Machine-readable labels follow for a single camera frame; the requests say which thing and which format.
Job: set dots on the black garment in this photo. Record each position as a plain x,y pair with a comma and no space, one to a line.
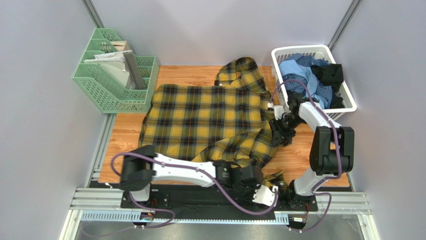
316,81

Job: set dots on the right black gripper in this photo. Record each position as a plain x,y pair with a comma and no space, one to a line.
281,132

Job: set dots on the papers in organizer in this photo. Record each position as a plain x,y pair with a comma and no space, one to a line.
115,64

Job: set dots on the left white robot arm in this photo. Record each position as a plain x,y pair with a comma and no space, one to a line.
143,165

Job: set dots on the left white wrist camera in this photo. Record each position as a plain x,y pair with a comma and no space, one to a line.
266,195

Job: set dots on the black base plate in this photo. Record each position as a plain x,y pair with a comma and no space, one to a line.
190,202

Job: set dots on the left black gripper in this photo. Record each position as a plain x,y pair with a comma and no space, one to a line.
250,197

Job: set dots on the blue checked shirt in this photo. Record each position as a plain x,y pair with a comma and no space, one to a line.
299,81

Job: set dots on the grey folder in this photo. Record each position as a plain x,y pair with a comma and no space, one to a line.
135,80

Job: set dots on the aluminium rail frame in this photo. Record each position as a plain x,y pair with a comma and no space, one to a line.
113,205

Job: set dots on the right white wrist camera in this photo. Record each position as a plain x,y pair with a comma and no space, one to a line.
278,110

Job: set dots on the green file organizer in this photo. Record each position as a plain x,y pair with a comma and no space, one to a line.
103,89

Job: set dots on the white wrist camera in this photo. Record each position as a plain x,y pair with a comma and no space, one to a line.
278,110
266,195

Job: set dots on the yellow plaid long sleeve shirt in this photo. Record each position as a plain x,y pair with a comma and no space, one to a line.
227,121

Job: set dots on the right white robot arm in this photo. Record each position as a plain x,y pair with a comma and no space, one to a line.
331,153

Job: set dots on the light blue shirt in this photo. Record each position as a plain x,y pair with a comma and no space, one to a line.
304,76

